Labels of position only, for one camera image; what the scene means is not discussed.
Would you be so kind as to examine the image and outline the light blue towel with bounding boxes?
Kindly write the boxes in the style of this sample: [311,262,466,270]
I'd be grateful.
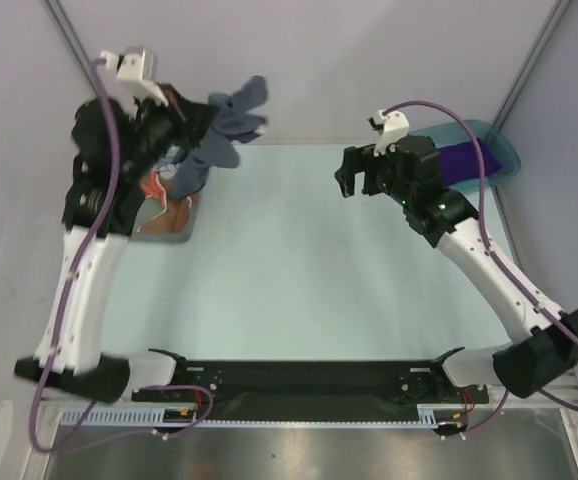
[153,146,183,179]

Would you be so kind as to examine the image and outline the brown towel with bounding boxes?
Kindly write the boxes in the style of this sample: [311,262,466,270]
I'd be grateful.
[140,205,192,234]

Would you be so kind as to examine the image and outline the teal transparent plastic tray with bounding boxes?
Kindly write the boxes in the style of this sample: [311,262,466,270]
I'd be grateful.
[409,120,521,194]

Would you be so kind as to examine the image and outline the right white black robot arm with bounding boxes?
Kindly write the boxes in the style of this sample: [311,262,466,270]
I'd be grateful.
[335,136,578,402]

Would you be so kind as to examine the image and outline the right aluminium corner post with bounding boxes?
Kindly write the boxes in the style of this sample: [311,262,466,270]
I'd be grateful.
[492,0,575,130]

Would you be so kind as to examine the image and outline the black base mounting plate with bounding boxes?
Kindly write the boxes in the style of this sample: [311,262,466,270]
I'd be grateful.
[156,358,489,404]

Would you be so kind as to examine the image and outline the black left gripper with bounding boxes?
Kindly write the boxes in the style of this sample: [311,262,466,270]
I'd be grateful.
[126,83,222,178]

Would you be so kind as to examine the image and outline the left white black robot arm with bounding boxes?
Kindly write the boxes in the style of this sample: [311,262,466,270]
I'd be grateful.
[14,94,218,404]

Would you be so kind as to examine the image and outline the purple microfiber towel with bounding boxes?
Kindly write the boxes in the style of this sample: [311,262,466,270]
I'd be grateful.
[439,138,503,191]

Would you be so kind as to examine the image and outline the dark blue-grey towel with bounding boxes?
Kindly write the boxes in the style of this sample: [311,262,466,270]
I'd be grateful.
[167,75,268,200]

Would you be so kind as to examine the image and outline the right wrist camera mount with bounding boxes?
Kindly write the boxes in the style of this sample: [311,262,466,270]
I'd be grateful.
[368,110,410,157]

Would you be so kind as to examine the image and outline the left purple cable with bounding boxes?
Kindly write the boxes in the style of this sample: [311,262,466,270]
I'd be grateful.
[29,57,215,454]

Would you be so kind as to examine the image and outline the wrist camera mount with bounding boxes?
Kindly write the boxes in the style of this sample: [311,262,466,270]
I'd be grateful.
[100,46,169,106]
[368,110,410,157]

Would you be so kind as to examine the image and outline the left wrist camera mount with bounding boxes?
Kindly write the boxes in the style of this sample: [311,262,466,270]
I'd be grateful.
[100,46,169,106]

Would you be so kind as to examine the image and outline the left aluminium corner post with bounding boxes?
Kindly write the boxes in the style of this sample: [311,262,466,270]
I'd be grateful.
[40,0,96,95]

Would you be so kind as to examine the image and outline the grey plastic bin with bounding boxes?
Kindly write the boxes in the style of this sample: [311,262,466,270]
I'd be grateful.
[133,149,205,245]

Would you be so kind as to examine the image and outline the aluminium corner post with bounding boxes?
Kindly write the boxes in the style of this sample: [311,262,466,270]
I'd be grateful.
[40,0,96,95]
[492,0,575,130]

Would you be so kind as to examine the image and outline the purple cable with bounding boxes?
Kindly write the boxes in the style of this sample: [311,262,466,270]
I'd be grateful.
[381,100,578,441]
[29,57,215,454]

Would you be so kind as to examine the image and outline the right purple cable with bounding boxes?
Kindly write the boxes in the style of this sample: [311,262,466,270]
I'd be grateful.
[381,100,578,441]

